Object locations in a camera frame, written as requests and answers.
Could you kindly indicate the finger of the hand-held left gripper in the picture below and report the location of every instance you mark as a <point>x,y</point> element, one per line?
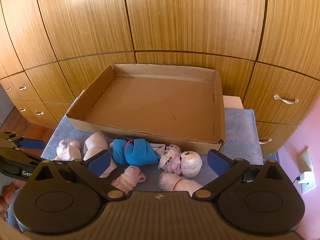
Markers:
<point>30,144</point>

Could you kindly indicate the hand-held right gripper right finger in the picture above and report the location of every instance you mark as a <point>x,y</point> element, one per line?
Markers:
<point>218,161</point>

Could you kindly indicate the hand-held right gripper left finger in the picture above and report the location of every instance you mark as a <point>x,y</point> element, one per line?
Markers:
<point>100,163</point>

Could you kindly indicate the large pink knit sock roll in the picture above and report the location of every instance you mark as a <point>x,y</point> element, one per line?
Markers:
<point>96,142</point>

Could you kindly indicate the white pink face-print sock roll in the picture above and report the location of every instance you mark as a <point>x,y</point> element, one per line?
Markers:
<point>191,162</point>

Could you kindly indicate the small pink sock roll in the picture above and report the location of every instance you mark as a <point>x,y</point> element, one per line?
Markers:
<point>131,175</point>

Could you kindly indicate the pink white bluish sock roll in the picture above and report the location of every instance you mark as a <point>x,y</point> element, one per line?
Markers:
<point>67,151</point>

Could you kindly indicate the blue sock roll red band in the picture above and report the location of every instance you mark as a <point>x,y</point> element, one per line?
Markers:
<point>135,153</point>

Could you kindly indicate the pink white sock roll red band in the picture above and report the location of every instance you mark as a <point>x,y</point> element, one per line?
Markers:
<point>170,181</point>

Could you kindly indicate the brown cardboard box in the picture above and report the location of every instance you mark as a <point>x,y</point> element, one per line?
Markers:
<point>155,105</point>

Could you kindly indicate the person's left hand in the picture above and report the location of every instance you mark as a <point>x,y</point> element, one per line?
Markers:
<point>11,190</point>

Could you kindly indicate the blue towel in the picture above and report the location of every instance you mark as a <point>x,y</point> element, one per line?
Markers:
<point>240,135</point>

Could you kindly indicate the person's blue jeans leg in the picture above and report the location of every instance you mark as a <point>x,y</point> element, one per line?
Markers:
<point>13,212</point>

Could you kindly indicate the small white table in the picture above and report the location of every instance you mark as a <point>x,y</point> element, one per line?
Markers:
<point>232,102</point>

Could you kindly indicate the wooden wardrobe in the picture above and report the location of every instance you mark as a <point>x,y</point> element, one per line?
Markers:
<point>175,17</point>

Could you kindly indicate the white wall socket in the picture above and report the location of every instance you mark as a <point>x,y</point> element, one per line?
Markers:
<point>310,183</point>

